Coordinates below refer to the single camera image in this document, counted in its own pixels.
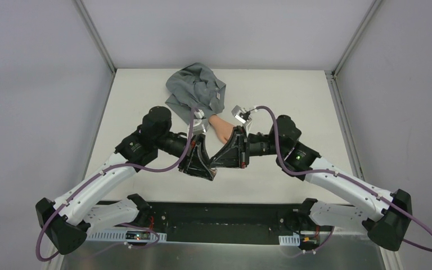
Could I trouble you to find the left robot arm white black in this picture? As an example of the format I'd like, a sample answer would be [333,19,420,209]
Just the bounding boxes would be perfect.
[35,106,217,255]

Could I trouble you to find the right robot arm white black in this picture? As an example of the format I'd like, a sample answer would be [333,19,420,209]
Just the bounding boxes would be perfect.
[210,115,412,251]

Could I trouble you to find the mannequin hand with painted nails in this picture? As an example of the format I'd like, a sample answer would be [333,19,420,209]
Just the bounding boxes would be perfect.
[208,115,235,144]

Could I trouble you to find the grey shirt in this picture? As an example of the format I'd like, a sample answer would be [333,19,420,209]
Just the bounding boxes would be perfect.
[165,62,226,124]

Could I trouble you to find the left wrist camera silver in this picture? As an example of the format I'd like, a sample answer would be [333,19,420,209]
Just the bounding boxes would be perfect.
[192,109,209,135]

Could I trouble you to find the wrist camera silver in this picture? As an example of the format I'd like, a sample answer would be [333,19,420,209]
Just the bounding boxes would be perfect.
[192,109,209,135]
[231,105,252,128]

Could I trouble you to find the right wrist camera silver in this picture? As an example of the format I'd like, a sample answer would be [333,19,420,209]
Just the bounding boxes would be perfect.
[231,105,252,128]

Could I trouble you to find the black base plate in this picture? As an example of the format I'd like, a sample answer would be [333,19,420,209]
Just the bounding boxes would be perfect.
[100,200,333,246]

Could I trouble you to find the right aluminium frame post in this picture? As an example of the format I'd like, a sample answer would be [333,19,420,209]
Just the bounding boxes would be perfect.
[332,0,385,78]

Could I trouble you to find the aluminium frame post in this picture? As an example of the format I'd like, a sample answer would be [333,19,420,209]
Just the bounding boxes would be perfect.
[332,0,385,78]
[73,0,117,75]

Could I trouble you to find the left aluminium frame post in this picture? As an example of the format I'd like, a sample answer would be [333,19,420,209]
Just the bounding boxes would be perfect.
[73,0,117,75]

